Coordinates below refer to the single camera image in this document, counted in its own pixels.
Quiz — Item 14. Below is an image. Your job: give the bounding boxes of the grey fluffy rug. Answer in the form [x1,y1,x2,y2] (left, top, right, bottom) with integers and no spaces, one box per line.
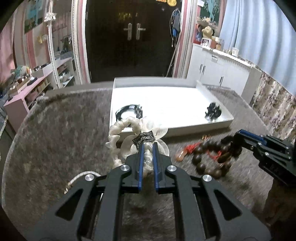
[2,87,271,240]

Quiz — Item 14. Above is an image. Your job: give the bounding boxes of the dark double door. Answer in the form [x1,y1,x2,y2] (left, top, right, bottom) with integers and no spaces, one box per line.
[86,0,183,82]

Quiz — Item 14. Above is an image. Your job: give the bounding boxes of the brown wooden bead bracelet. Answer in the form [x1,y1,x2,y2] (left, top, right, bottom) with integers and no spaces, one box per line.
[174,134,242,179]

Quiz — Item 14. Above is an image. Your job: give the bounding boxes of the cream satin scrunchie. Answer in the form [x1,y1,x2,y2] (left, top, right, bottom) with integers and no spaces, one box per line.
[105,117,170,177]

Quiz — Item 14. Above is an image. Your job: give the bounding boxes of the pink curtain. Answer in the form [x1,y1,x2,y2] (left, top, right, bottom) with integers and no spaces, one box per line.
[0,19,15,83]

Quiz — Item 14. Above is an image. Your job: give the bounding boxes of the black hair claw clip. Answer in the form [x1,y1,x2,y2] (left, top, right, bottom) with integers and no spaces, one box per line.
[205,102,222,121]

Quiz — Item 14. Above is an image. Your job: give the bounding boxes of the dolphin poster right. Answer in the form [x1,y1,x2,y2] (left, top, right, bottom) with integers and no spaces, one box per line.
[200,0,221,25]

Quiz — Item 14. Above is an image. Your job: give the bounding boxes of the pink shelf unit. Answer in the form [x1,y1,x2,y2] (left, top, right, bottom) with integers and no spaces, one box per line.
[4,58,76,131]

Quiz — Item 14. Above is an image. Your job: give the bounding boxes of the white shallow tray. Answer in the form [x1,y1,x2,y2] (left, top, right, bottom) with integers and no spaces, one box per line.
[109,77,234,137]

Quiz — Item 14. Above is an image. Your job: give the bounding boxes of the dolphin poster left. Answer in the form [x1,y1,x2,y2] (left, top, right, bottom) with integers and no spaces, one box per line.
[24,0,44,33]

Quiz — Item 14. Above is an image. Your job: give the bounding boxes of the standing mirror white frame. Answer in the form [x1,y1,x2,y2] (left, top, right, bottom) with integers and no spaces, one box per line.
[44,1,90,89]

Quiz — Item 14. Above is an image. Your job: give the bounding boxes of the plush toy on cabinet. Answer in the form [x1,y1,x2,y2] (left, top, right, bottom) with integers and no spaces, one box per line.
[202,26,213,39]

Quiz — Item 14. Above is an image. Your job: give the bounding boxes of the white cabinet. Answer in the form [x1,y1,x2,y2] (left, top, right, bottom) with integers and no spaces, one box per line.
[187,44,261,103]

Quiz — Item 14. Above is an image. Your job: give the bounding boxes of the black braided cord bracelet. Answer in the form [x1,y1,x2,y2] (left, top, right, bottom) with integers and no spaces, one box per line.
[115,104,144,122]

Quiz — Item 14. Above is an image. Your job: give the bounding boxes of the hanging blue cables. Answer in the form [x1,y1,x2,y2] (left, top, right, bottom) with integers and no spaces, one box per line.
[169,9,182,48]

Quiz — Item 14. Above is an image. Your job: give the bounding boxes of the blue curtain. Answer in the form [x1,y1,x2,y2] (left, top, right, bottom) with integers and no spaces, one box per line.
[220,1,295,95]

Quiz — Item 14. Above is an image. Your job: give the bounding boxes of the dolphin poster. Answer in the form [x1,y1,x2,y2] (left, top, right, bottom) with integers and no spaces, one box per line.
[24,0,44,33]
[200,0,221,25]

